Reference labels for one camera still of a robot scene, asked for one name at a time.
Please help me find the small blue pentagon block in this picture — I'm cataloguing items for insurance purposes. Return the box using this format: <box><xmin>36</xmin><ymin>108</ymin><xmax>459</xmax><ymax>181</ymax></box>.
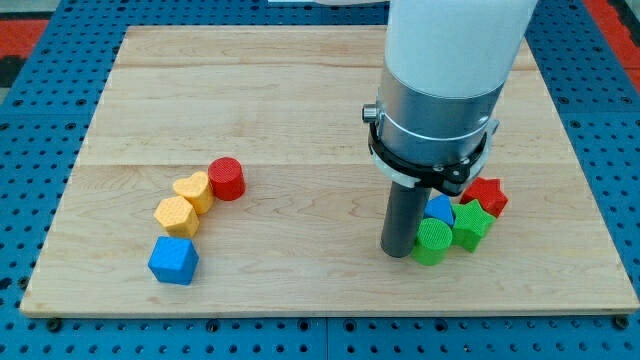
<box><xmin>423</xmin><ymin>194</ymin><xmax>455</xmax><ymax>227</ymax></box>

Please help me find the yellow hexagon block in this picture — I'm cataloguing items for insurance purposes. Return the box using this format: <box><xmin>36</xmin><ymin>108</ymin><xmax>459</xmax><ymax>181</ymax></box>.
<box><xmin>153</xmin><ymin>196</ymin><xmax>200</xmax><ymax>238</ymax></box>

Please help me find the green cylinder block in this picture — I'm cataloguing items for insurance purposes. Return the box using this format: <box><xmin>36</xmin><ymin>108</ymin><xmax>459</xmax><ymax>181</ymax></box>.
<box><xmin>411</xmin><ymin>218</ymin><xmax>453</xmax><ymax>266</ymax></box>

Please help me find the green star block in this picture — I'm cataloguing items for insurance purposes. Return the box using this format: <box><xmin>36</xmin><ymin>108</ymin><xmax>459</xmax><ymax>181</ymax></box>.
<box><xmin>452</xmin><ymin>199</ymin><xmax>496</xmax><ymax>253</ymax></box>

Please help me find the red star block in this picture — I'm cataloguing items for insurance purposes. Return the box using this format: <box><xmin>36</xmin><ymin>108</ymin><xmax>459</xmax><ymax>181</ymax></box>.
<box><xmin>459</xmin><ymin>177</ymin><xmax>509</xmax><ymax>218</ymax></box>

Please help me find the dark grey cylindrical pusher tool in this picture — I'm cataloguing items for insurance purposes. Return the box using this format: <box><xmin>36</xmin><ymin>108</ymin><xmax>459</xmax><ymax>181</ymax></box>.
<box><xmin>381</xmin><ymin>182</ymin><xmax>431</xmax><ymax>258</ymax></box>

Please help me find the red cylinder block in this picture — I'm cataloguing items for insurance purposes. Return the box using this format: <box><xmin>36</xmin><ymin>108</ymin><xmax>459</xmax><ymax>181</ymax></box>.
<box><xmin>208</xmin><ymin>157</ymin><xmax>246</xmax><ymax>201</ymax></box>

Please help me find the blue cube block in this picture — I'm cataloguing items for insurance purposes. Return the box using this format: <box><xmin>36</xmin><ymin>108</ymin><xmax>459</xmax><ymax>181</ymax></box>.
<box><xmin>148</xmin><ymin>236</ymin><xmax>199</xmax><ymax>285</ymax></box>

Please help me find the light wooden board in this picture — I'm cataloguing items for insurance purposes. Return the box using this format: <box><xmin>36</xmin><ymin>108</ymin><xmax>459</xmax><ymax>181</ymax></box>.
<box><xmin>20</xmin><ymin>26</ymin><xmax>639</xmax><ymax>318</ymax></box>

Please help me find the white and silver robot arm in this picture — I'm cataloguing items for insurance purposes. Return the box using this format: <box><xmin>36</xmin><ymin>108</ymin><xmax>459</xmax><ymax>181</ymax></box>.
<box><xmin>362</xmin><ymin>0</ymin><xmax>537</xmax><ymax>196</ymax></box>

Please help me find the yellow heart block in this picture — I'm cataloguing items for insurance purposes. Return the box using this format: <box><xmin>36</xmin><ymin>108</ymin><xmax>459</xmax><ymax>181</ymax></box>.
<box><xmin>172</xmin><ymin>171</ymin><xmax>214</xmax><ymax>215</ymax></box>

